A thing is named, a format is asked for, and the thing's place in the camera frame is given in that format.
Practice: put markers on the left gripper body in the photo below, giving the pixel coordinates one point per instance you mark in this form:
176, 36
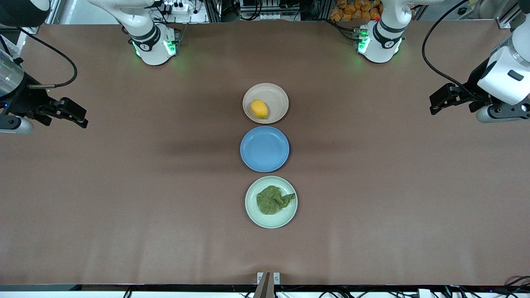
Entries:
474, 84

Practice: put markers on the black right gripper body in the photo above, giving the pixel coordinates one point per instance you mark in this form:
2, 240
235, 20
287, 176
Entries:
23, 100

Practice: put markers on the yellow lemon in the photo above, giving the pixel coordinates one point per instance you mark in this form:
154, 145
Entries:
259, 109

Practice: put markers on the green lettuce leaf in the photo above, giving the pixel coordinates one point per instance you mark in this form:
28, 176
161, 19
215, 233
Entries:
273, 200

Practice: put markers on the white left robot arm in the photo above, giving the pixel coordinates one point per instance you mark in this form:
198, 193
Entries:
385, 37

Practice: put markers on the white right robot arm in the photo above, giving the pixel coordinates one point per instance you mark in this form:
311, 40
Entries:
151, 45

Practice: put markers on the bag of orange fruit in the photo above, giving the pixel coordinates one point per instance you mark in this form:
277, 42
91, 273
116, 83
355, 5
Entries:
352, 10

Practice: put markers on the white power strip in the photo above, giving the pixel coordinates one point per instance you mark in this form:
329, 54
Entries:
178, 6

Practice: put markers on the blue round plate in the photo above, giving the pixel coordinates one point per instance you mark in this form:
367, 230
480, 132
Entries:
264, 149

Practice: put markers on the light green round plate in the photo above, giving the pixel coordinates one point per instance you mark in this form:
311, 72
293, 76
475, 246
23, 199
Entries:
271, 202

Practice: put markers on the aluminium frame profile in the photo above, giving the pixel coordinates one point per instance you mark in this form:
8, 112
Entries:
506, 21
56, 12

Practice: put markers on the metal table edge bracket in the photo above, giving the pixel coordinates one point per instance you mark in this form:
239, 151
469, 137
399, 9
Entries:
268, 283

